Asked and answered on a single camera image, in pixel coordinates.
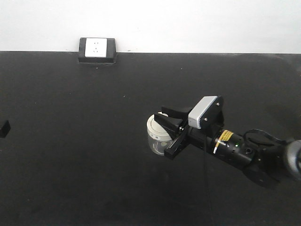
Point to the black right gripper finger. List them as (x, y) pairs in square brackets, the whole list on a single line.
[(172, 112), (170, 125)]

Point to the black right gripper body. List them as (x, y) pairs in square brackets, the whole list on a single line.
[(202, 139)]

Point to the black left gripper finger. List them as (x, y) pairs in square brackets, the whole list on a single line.
[(4, 128)]

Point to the glass jar with cream lid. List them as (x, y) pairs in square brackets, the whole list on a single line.
[(158, 139)]

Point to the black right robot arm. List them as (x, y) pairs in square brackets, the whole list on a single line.
[(263, 158)]

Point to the black white power socket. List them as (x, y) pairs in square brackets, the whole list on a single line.
[(97, 51)]

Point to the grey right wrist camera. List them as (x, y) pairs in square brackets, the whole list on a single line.
[(203, 111)]

